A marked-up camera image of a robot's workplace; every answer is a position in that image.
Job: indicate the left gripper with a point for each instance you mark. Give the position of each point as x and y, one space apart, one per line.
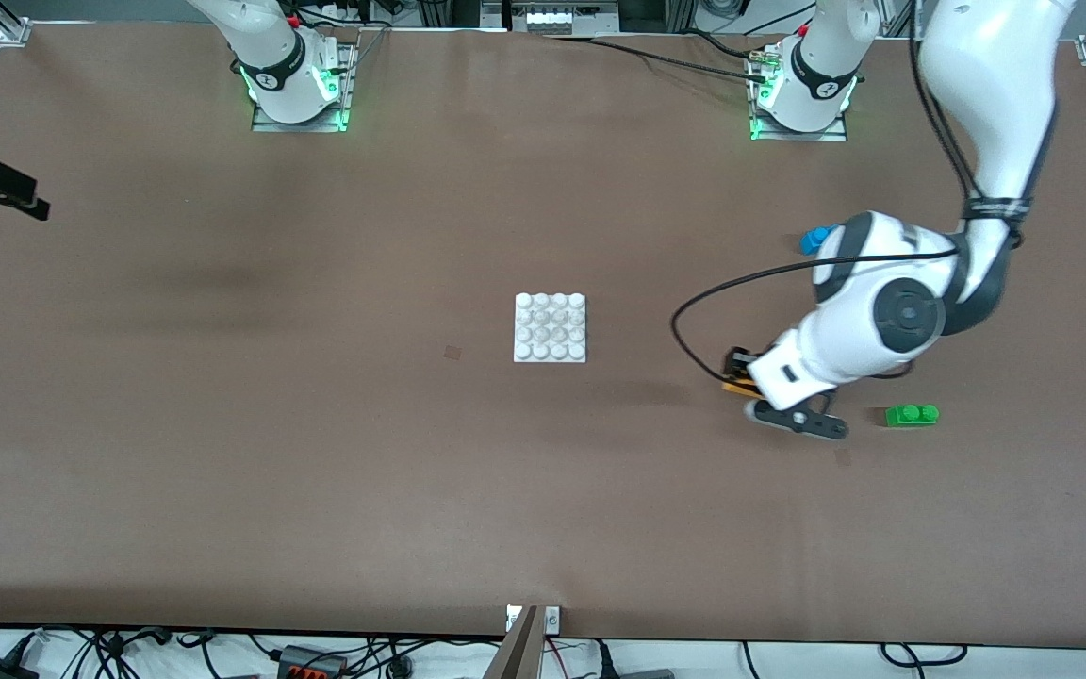
742 364

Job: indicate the yellow two-stud block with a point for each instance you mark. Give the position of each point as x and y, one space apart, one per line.
734 389

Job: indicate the white studded base plate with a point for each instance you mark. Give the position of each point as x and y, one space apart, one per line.
551 328

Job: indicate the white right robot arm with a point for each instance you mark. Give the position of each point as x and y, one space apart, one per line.
274 57

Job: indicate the blue three-stud block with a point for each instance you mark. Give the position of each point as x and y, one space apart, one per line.
814 240

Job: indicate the green two-stud block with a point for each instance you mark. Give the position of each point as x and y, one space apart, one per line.
911 416

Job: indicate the brown table cover mat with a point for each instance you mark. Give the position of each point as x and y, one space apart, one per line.
543 490

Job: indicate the white power strip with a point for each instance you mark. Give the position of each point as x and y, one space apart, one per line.
562 17

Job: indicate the grey box with orange connectors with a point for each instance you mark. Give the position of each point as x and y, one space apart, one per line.
312 665

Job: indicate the small white metal bracket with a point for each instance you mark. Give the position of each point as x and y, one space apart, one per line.
551 619

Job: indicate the grey camera mount bar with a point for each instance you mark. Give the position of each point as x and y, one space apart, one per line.
517 655

